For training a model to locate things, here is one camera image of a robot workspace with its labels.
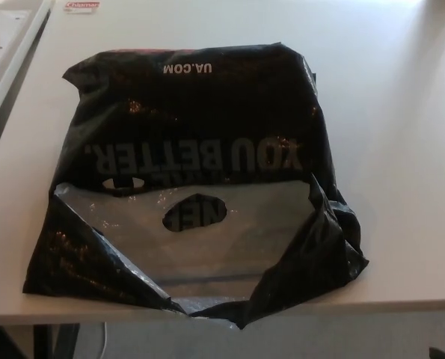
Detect black printed plastic shopping bag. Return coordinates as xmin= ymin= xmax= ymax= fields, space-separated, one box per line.
xmin=22 ymin=41 xmax=370 ymax=332

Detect white neighbouring desk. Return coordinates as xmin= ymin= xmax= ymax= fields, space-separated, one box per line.
xmin=0 ymin=0 xmax=55 ymax=123

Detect dark table leg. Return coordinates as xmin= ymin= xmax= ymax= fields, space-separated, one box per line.
xmin=33 ymin=324 xmax=79 ymax=359

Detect red and white label sticker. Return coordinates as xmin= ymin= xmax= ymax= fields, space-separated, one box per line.
xmin=64 ymin=0 xmax=102 ymax=15

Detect thin white cable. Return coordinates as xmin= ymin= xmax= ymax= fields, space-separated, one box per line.
xmin=99 ymin=322 xmax=109 ymax=359

